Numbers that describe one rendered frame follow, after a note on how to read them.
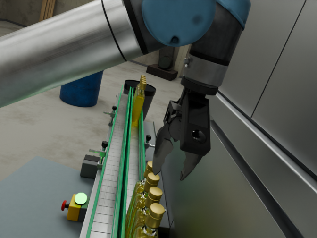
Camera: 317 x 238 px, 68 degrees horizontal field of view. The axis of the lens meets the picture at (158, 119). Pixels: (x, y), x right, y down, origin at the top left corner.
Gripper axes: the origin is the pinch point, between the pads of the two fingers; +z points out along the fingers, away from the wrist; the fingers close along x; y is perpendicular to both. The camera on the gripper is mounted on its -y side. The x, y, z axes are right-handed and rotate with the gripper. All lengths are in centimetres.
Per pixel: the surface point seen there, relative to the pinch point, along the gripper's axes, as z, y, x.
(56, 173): 50, 57, 35
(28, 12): 71, 990, 443
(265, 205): -6.7, -12.9, -12.4
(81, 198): 40, 33, 19
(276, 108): -19.6, -0.7, -14.8
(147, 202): 12.2, 4.7, 1.5
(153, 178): 9.2, 10.4, 0.5
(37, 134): 126, 214, 99
